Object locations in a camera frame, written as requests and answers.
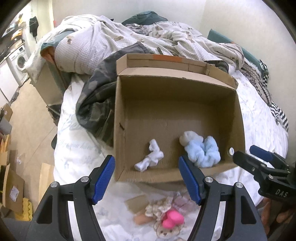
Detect dark camouflage garment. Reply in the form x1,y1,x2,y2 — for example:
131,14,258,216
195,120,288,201
75,42,150,147

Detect dark teal pillow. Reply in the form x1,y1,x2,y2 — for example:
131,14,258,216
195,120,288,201
207,29,269,77

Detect white kitchen cabinet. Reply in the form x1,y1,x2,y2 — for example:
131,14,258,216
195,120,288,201
0,61,19,106

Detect bear plush keychain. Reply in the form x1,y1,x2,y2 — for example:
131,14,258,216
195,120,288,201
154,221,183,240

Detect person's right hand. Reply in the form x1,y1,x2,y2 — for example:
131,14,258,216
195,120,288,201
261,197,295,235

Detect pink rubber toy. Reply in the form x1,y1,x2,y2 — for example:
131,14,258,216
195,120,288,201
162,209,185,230

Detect black-white patterned blanket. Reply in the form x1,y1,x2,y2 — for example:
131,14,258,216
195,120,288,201
240,58,289,132

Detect clear plastic-wrapped hair accessory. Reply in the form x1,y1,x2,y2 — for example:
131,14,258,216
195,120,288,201
171,192,197,213

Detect white washing machine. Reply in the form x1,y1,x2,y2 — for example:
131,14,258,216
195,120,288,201
6,45,28,87

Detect beige lace-trimmed scrunchie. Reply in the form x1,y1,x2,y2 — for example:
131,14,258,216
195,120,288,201
144,196,173,221

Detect white floral bed sheet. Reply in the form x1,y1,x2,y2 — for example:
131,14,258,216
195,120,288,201
54,71,288,240

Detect light blue fluffy scrunchie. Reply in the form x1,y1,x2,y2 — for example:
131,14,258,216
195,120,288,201
185,136,221,168

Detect flat cardboard boxes on floor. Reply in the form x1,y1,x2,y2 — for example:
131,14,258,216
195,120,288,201
1,104,25,214

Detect peach-coloured small toy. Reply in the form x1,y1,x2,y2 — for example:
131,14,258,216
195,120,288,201
133,214,154,225

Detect white waffle duvet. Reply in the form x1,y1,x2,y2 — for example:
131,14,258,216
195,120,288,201
40,14,244,75

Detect white fluffy ball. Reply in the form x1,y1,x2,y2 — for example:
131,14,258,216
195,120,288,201
179,131,204,147

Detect white knotted cloth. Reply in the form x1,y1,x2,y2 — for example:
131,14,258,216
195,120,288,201
134,139,164,172

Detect brown cardboard box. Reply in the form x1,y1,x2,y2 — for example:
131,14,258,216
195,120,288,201
114,54,245,183

